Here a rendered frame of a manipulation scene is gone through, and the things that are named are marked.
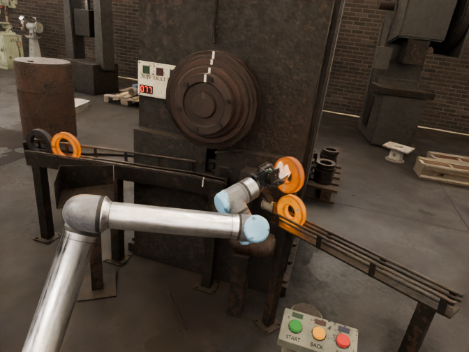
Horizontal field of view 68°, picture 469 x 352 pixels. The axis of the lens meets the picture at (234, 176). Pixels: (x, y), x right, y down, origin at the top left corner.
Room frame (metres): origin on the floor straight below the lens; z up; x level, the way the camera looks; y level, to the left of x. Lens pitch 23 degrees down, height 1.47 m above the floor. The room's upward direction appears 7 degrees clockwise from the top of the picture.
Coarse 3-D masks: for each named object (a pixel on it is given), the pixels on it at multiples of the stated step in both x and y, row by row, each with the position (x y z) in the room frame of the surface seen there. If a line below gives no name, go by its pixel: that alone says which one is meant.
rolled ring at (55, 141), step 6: (66, 132) 1.95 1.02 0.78; (54, 138) 1.94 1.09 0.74; (60, 138) 1.93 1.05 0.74; (66, 138) 1.92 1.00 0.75; (72, 138) 1.92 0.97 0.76; (54, 144) 1.94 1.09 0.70; (72, 144) 1.91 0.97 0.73; (78, 144) 1.93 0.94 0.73; (54, 150) 1.94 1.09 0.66; (60, 150) 1.96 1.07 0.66; (78, 150) 1.91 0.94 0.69; (78, 156) 1.92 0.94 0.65
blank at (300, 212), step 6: (282, 198) 1.47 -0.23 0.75; (288, 198) 1.44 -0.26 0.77; (294, 198) 1.42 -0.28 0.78; (282, 204) 1.46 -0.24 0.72; (288, 204) 1.43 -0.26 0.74; (294, 204) 1.41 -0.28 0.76; (300, 204) 1.40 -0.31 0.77; (282, 210) 1.46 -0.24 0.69; (294, 210) 1.41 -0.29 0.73; (300, 210) 1.38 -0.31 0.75; (288, 216) 1.44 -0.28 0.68; (300, 216) 1.38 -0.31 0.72; (288, 222) 1.42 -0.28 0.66; (300, 222) 1.37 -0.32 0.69
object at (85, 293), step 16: (64, 176) 1.61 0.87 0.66; (80, 176) 1.64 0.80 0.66; (96, 176) 1.67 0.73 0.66; (112, 176) 1.69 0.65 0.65; (64, 192) 1.57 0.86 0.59; (80, 192) 1.58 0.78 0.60; (96, 192) 1.59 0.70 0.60; (112, 192) 1.60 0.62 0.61; (96, 240) 1.54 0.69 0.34; (96, 256) 1.54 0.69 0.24; (96, 272) 1.54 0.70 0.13; (80, 288) 1.53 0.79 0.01; (96, 288) 1.53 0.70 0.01; (112, 288) 1.56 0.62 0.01
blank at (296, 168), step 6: (288, 156) 1.41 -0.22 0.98; (276, 162) 1.43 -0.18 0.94; (282, 162) 1.40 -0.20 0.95; (288, 162) 1.38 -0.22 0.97; (294, 162) 1.36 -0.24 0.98; (294, 168) 1.35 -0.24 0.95; (300, 168) 1.34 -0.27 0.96; (294, 174) 1.34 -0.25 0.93; (300, 174) 1.33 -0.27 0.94; (294, 180) 1.34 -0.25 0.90; (300, 180) 1.32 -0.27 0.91; (282, 186) 1.38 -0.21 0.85; (288, 186) 1.35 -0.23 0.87; (294, 186) 1.33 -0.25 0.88; (300, 186) 1.33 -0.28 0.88; (288, 192) 1.35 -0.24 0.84; (294, 192) 1.35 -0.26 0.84
